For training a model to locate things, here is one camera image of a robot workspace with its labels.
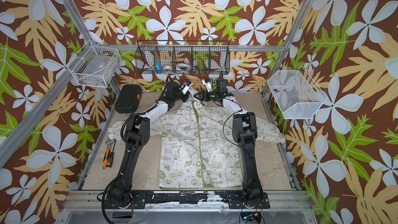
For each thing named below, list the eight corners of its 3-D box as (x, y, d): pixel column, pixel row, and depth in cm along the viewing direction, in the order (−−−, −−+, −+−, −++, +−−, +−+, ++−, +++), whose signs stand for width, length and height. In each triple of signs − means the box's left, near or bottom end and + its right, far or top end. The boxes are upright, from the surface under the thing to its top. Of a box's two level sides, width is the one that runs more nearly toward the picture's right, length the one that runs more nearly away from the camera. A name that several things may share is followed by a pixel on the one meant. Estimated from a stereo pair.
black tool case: (116, 114, 110) (111, 108, 104) (126, 89, 125) (122, 83, 119) (136, 114, 110) (132, 108, 104) (143, 89, 125) (141, 83, 119)
